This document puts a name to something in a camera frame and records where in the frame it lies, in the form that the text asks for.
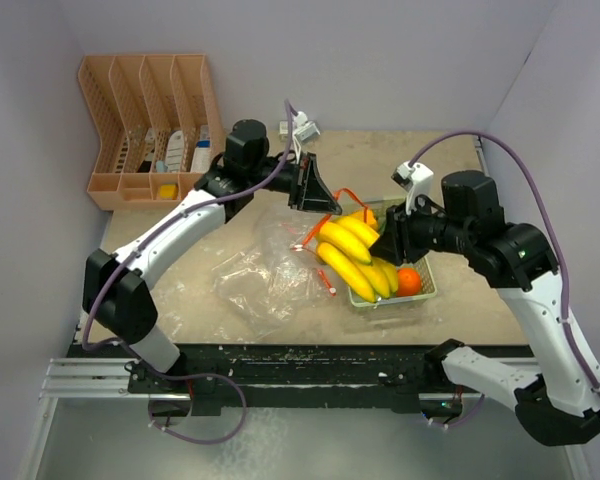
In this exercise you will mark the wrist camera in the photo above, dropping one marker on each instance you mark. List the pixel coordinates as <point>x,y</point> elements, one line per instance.
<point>416,180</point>
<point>304,129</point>

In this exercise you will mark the pale green plastic basket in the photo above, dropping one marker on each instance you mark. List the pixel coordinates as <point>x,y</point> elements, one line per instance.
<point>428,291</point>

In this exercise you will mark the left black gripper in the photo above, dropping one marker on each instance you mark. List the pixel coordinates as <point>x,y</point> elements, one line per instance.
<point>307,190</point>

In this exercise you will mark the white remote in organizer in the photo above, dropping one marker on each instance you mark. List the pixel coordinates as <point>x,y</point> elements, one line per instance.
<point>174,152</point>

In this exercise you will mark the peach desk organizer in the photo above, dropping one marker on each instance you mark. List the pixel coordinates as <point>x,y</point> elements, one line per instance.
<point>136,102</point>

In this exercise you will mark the black table edge rail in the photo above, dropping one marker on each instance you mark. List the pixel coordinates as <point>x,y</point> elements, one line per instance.
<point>392,377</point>

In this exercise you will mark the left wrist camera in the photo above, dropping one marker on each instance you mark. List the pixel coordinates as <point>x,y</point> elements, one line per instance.
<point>304,129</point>

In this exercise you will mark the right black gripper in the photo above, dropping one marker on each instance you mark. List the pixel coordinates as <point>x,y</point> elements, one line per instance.
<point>396,243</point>

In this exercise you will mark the clear zip bag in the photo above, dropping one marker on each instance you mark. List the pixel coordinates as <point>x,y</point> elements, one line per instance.
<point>269,287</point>
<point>283,230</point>

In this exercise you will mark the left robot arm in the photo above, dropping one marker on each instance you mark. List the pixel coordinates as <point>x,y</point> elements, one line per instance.
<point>117,286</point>

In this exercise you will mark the white blue box organizer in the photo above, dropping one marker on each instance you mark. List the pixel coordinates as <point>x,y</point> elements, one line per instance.
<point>201,159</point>

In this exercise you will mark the yellow item in organizer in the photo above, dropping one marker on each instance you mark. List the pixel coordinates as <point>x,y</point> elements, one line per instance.
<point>167,192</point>

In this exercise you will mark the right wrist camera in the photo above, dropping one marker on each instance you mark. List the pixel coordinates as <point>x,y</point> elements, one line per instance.
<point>416,180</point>

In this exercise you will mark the yellow banana bunch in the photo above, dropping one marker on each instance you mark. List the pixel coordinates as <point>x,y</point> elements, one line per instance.
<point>344,244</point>

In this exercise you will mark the orange fruit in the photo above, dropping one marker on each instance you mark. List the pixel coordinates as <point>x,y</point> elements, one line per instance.
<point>409,282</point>

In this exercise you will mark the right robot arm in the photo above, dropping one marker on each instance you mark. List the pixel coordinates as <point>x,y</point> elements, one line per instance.
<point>560,404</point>

